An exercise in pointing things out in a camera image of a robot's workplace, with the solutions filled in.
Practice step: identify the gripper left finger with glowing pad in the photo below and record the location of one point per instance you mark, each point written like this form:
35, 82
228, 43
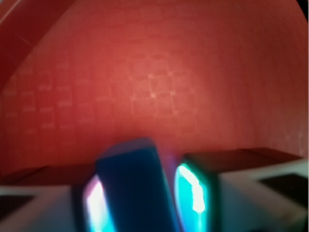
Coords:
56, 208

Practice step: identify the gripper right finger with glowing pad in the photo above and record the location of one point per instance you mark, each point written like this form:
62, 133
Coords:
269, 198

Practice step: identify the blue rectangular block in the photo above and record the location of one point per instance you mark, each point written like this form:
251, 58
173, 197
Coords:
136, 188

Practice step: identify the red plastic tray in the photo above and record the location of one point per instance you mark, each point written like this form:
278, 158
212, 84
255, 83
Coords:
193, 75

